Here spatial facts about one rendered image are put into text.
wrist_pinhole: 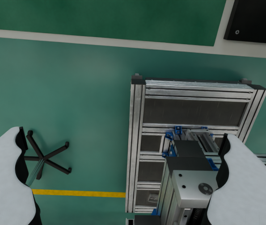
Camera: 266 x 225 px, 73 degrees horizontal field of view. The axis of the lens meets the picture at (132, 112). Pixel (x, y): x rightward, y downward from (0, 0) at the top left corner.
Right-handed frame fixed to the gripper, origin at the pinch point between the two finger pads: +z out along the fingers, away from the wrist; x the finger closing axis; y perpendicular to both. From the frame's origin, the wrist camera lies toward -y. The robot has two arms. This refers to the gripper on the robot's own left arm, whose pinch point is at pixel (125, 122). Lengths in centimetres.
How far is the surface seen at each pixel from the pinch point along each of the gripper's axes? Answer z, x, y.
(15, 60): 115, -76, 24
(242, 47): 40, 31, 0
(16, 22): 40.2, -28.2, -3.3
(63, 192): 115, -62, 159
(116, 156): 115, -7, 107
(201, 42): 40.2, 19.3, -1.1
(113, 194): 115, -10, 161
